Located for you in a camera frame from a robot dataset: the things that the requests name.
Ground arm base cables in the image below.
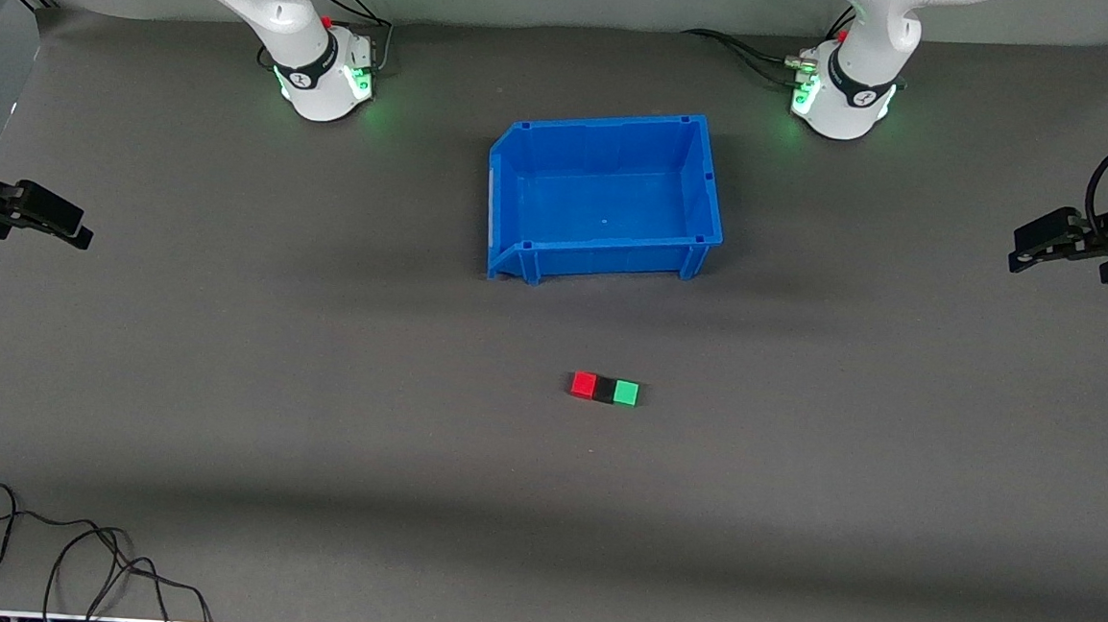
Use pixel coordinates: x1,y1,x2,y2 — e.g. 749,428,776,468
679,0,857,91
304,0,397,79

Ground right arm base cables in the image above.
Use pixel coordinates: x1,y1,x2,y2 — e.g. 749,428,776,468
304,0,397,79

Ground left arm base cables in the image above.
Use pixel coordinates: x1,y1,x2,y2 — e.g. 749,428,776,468
679,0,857,91

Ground blue plastic storage bin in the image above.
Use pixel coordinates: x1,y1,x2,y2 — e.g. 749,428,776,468
481,103,732,297

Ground dark grey table mat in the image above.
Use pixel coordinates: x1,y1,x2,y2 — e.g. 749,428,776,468
0,0,1108,622

